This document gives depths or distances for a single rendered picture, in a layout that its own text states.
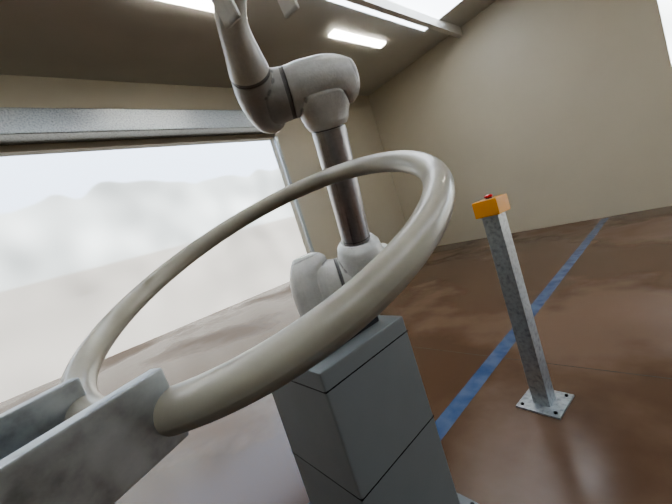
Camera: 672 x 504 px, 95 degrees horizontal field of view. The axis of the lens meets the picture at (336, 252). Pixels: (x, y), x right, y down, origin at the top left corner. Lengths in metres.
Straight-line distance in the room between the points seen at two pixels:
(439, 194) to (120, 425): 0.27
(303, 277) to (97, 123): 4.27
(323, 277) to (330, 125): 0.48
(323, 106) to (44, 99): 4.81
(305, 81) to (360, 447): 1.03
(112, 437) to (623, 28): 6.64
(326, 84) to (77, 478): 0.83
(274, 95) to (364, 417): 0.94
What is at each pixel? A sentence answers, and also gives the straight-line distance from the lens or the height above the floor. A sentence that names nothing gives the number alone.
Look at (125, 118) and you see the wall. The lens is 5.12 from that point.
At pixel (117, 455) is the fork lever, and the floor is 1.09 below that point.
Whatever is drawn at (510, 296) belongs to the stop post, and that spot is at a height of 0.59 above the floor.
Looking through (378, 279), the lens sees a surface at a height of 1.13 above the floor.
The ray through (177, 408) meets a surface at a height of 1.10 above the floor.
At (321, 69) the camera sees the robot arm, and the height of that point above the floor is 1.56.
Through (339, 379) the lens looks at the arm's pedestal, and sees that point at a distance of 0.97.
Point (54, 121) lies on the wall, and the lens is 5.01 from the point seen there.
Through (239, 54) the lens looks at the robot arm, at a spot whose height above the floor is 1.59.
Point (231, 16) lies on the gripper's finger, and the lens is 0.52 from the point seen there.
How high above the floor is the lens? 1.17
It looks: 4 degrees down
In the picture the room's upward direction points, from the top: 18 degrees counter-clockwise
